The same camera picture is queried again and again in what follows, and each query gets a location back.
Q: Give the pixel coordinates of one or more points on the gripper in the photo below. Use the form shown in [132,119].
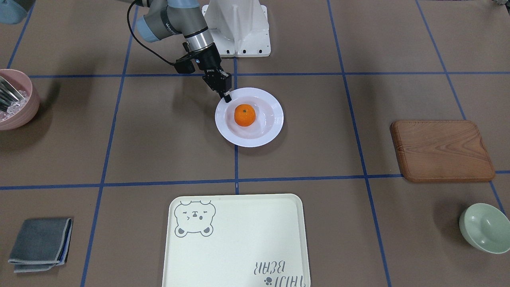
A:
[210,60]

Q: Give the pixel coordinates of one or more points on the orange fruit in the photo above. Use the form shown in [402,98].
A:
[244,115]

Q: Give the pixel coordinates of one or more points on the white plate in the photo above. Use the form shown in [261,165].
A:
[268,122]

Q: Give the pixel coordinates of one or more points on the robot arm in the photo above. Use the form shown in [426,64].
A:
[166,18]

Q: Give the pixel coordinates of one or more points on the cream bear tray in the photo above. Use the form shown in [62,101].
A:
[236,241]

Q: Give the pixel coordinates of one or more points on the pink bowl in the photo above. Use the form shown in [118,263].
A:
[27,109]

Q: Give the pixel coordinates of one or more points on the clear plastic ice cubes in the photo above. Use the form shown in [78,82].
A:
[18,104]

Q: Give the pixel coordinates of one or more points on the metal tongs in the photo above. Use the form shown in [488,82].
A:
[9,96]

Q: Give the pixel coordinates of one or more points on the wooden cutting board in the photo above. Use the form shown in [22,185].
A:
[441,151]

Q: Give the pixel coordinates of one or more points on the grey folded cloth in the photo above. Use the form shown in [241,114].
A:
[41,244]

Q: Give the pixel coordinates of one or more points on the green bowl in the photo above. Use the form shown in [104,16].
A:
[485,228]

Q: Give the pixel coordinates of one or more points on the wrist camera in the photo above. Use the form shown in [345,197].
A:
[184,65]

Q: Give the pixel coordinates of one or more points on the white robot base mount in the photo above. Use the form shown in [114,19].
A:
[240,28]

